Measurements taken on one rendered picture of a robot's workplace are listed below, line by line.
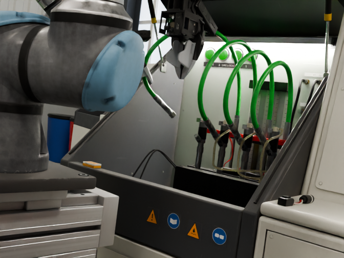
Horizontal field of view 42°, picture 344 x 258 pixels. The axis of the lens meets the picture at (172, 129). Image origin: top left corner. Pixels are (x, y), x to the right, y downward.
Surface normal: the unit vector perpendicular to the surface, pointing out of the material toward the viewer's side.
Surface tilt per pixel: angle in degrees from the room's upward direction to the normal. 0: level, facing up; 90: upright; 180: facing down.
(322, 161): 76
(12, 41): 65
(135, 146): 90
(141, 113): 90
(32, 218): 90
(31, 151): 72
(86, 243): 90
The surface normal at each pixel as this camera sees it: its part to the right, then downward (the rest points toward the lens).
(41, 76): -0.33, 0.36
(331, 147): -0.57, -0.27
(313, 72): -0.62, -0.04
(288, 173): 0.78, 0.14
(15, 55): -0.29, -0.06
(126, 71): 0.92, 0.27
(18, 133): 0.67, -0.18
